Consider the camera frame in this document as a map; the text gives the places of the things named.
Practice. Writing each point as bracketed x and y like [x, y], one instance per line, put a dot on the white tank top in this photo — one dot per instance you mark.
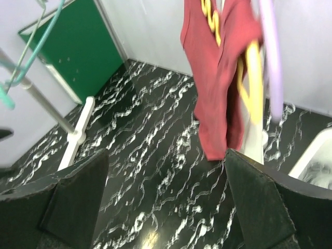
[253, 143]

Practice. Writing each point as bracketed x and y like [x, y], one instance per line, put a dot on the black marbled mat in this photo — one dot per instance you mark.
[160, 192]

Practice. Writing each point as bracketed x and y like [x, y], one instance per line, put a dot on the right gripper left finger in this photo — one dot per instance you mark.
[59, 210]

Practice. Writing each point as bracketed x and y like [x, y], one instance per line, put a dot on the green binder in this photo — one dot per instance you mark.
[79, 51]

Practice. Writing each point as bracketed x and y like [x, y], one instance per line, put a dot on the silver clothes rail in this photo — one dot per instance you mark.
[75, 136]

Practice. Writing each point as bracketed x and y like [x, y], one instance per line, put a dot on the light green hanger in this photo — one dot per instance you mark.
[17, 67]

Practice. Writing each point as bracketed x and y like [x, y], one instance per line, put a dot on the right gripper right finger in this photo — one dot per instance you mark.
[276, 210]

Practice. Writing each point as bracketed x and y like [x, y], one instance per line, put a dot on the dark red tank top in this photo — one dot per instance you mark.
[214, 41]

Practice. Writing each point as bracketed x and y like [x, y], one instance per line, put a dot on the white laundry bin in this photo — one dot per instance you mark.
[314, 165]

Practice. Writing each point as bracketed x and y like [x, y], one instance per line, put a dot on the purple hanger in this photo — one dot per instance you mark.
[273, 58]

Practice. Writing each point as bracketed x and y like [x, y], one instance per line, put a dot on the yellow hanger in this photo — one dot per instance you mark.
[253, 100]

